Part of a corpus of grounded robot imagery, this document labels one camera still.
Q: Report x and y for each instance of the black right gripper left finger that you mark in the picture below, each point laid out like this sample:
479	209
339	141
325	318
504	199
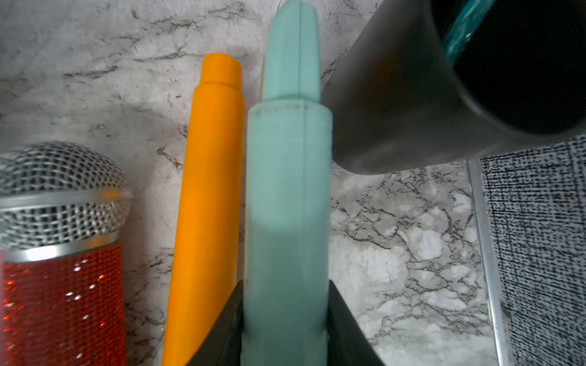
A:
223	344

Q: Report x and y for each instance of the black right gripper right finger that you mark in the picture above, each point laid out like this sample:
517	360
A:
347	344

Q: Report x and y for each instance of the orange microphone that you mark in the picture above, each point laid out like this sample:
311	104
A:
204	269

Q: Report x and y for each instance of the red glitter microphone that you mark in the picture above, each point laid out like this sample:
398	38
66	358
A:
62	209

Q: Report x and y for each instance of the black mug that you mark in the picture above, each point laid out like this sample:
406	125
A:
400	103

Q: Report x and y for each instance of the green straw in mug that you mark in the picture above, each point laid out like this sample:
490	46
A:
467	21

